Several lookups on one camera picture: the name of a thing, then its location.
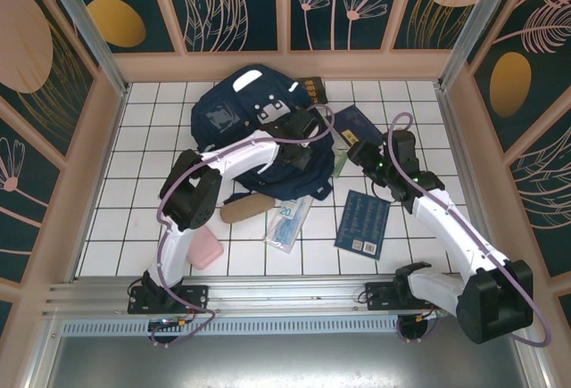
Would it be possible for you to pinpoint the tan fabric glasses case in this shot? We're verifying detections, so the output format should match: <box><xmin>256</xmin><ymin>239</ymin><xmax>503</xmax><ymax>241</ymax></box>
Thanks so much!
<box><xmin>219</xmin><ymin>194</ymin><xmax>274</xmax><ymax>225</ymax></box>

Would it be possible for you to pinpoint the navy book with yellow label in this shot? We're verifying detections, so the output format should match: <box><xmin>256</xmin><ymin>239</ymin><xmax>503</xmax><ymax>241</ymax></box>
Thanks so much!
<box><xmin>332</xmin><ymin>104</ymin><xmax>385</xmax><ymax>151</ymax></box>

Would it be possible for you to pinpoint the black book with gold title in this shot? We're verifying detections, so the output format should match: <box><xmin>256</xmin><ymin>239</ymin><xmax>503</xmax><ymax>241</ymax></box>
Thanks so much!
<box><xmin>297</xmin><ymin>76</ymin><xmax>330</xmax><ymax>106</ymax></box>

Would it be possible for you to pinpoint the pink pencil case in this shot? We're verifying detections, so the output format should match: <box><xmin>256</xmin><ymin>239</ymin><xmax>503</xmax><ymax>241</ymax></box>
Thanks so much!
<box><xmin>186</xmin><ymin>226</ymin><xmax>225</xmax><ymax>269</ymax></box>

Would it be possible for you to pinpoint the dark blue booklet with barcode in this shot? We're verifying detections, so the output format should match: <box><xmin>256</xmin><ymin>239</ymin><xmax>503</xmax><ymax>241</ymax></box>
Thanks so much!
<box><xmin>334</xmin><ymin>189</ymin><xmax>392</xmax><ymax>261</ymax></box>

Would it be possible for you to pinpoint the aluminium frame post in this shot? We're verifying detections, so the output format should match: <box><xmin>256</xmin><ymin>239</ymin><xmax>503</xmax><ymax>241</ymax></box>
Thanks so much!
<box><xmin>35</xmin><ymin>0</ymin><xmax>130</xmax><ymax>97</ymax></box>
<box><xmin>436</xmin><ymin>0</ymin><xmax>521</xmax><ymax>90</ymax></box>

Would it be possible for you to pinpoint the grey metal base sheet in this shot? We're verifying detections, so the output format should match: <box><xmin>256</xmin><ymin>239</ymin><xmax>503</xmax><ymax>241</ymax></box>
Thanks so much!
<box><xmin>44</xmin><ymin>334</ymin><xmax>536</xmax><ymax>388</ymax></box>

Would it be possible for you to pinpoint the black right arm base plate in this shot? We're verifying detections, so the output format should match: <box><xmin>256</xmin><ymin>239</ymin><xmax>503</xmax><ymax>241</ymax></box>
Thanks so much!
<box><xmin>364</xmin><ymin>279</ymin><xmax>447</xmax><ymax>313</ymax></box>

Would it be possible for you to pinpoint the aluminium side rail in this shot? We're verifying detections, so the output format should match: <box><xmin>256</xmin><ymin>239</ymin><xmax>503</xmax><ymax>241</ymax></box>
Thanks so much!
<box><xmin>434</xmin><ymin>82</ymin><xmax>508</xmax><ymax>277</ymax></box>

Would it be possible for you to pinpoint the navy blue backpack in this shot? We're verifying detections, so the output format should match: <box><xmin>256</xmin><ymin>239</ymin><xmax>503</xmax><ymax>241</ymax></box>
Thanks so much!
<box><xmin>190</xmin><ymin>64</ymin><xmax>334</xmax><ymax>204</ymax></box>

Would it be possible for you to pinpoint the light green notebook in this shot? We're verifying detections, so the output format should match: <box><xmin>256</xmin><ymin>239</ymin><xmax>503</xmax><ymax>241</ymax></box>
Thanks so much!
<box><xmin>330</xmin><ymin>144</ymin><xmax>349</xmax><ymax>179</ymax></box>

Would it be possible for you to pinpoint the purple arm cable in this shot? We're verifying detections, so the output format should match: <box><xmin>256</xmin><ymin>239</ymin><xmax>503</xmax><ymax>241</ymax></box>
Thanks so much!
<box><xmin>150</xmin><ymin>103</ymin><xmax>335</xmax><ymax>348</ymax></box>
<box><xmin>386</xmin><ymin>112</ymin><xmax>552</xmax><ymax>349</ymax></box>

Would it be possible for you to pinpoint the clear ruler set package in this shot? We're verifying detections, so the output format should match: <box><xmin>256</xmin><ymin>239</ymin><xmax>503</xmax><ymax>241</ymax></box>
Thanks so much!
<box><xmin>261</xmin><ymin>194</ymin><xmax>316</xmax><ymax>255</ymax></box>

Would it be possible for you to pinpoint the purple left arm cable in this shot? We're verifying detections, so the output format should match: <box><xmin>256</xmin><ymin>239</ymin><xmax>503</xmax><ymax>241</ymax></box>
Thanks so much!
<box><xmin>150</xmin><ymin>103</ymin><xmax>335</xmax><ymax>348</ymax></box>

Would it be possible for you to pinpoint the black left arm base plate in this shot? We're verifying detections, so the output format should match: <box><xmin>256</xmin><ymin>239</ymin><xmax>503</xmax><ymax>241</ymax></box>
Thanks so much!
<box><xmin>128</xmin><ymin>284</ymin><xmax>210</xmax><ymax>316</ymax></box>

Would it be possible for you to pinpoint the aluminium mounting rail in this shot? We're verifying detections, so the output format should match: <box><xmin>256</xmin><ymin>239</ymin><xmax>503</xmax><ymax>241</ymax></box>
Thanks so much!
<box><xmin>42</xmin><ymin>275</ymin><xmax>534</xmax><ymax>320</ymax></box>

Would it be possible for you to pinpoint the slotted metal cable duct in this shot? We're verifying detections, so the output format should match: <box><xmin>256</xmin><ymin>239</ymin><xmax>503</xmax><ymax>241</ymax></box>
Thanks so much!
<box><xmin>60</xmin><ymin>318</ymin><xmax>402</xmax><ymax>336</ymax></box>

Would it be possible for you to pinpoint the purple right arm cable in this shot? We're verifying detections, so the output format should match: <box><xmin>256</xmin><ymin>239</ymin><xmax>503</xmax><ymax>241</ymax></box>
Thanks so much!
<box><xmin>386</xmin><ymin>112</ymin><xmax>552</xmax><ymax>349</ymax></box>

